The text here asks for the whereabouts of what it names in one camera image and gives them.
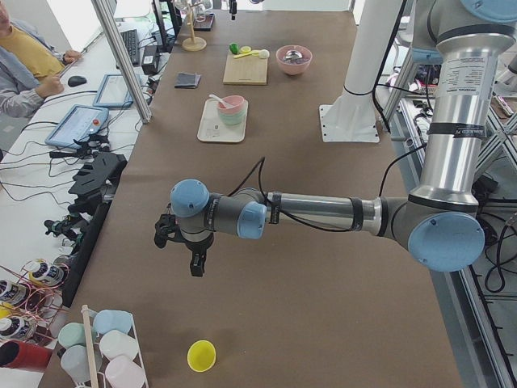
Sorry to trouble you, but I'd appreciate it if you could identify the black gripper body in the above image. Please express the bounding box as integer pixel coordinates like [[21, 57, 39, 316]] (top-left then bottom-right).
[[153, 204, 214, 259]]

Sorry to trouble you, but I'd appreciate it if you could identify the white ceramic spoon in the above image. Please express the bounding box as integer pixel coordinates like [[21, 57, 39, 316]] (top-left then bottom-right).
[[208, 94, 233, 109]]

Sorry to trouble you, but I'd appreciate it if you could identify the small pink bowl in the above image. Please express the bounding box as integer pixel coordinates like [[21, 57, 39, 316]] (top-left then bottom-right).
[[216, 95, 246, 115]]

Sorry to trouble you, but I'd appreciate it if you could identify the bottom green bowl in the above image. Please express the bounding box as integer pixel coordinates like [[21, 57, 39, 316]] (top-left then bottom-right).
[[220, 116, 243, 126]]

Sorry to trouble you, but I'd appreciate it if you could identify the green bowl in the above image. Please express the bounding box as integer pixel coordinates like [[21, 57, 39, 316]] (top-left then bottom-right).
[[218, 111, 246, 125], [217, 109, 246, 125], [220, 116, 243, 126]]

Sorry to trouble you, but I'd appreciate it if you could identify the middle green bowl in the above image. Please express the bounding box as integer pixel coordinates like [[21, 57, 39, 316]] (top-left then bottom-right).
[[218, 111, 246, 125]]

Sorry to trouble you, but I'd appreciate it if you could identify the top green bowl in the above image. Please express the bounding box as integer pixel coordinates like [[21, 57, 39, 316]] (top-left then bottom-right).
[[217, 109, 246, 125]]

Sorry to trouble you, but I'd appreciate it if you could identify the large pink bowl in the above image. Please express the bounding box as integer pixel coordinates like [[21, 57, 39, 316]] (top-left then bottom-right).
[[275, 44, 313, 75]]

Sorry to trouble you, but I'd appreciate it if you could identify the black slotted stand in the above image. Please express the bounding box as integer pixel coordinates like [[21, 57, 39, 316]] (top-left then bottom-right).
[[68, 152, 128, 216]]

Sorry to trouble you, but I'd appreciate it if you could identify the light blue round object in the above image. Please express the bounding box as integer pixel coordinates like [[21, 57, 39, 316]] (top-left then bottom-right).
[[93, 310, 132, 335]]

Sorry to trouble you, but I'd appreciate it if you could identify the cream rabbit tray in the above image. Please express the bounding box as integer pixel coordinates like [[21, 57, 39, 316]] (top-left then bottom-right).
[[197, 99, 248, 143]]

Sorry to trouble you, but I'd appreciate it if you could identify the white cup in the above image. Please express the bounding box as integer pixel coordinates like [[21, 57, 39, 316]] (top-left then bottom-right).
[[99, 330, 139, 360]]

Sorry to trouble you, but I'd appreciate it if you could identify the pale pink cup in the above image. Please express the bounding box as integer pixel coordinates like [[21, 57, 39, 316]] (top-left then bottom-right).
[[105, 356, 145, 388]]

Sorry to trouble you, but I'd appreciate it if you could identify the near blue teach pendant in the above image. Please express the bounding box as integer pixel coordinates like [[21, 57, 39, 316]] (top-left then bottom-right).
[[44, 104, 109, 149]]

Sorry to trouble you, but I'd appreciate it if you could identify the mint green cup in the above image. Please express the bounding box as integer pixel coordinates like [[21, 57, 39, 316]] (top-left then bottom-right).
[[57, 323, 86, 349]]

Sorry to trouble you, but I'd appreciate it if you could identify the wooden rack rod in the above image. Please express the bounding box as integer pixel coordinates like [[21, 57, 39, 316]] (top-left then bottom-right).
[[81, 305, 99, 388]]

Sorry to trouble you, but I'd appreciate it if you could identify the far blue tablet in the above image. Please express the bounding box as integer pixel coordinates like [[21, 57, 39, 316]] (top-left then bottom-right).
[[92, 74, 133, 108]]

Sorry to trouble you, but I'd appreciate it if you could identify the folded grey cloth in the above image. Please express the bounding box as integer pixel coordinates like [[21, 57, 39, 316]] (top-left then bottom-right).
[[174, 72, 201, 89]]

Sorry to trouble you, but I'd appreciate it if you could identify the grey translucent cup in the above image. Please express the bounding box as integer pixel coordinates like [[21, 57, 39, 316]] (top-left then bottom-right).
[[61, 344, 90, 384]]

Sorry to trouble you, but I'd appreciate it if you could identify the black power adapter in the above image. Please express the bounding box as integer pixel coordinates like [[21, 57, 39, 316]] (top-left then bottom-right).
[[141, 44, 160, 75]]

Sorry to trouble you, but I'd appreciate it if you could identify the black computer mouse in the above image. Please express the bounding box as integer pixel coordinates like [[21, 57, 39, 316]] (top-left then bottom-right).
[[67, 75, 87, 87]]

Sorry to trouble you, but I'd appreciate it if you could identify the bamboo cutting board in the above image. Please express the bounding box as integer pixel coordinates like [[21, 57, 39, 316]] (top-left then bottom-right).
[[223, 53, 269, 86]]

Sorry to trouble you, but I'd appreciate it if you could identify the wooden mug tree stand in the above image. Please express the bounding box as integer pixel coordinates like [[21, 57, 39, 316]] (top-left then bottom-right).
[[174, 0, 207, 52]]

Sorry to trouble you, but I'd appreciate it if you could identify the black keyboard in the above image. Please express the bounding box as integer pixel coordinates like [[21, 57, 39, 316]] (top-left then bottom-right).
[[120, 29, 140, 66]]

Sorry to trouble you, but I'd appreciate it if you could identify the yellow plastic knife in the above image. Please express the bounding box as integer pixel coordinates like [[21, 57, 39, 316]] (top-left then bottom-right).
[[233, 50, 261, 59]]

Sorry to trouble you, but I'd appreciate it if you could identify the red cylinder can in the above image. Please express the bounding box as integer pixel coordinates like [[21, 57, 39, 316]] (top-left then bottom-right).
[[1, 340, 53, 373]]

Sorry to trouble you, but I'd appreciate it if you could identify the dark red tray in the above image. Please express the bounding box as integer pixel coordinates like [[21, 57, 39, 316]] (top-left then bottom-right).
[[194, 13, 215, 32]]

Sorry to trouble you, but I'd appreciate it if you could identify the person in yellow shirt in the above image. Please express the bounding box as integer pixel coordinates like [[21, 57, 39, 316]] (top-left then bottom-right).
[[1, 3, 82, 118]]

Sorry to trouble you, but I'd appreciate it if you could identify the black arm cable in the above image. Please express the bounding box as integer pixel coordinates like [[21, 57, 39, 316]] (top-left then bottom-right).
[[229, 157, 429, 234]]

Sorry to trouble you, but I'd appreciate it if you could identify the white wire rack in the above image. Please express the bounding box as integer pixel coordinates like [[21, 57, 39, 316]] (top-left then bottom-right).
[[81, 305, 149, 387]]

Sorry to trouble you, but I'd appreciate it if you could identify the copper wire basket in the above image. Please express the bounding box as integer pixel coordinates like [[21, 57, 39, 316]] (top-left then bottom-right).
[[1, 259, 69, 346]]

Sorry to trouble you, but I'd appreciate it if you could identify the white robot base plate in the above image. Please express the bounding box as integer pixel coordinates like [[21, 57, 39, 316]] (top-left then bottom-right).
[[318, 104, 380, 143]]

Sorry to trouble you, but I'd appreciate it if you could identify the aluminium frame column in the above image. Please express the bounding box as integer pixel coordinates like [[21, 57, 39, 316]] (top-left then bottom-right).
[[90, 0, 152, 124]]

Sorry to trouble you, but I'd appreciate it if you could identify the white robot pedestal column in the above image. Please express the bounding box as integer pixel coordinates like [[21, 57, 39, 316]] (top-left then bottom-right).
[[343, 0, 406, 113]]

